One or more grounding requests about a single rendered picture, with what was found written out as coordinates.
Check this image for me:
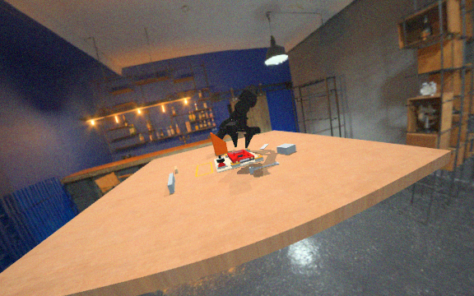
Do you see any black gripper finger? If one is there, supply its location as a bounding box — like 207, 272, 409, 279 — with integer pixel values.
244, 134, 255, 149
227, 133, 239, 147

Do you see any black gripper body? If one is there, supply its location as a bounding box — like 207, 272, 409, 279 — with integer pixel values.
223, 115, 261, 134

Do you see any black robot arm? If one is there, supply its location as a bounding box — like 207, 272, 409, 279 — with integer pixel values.
215, 84, 258, 139

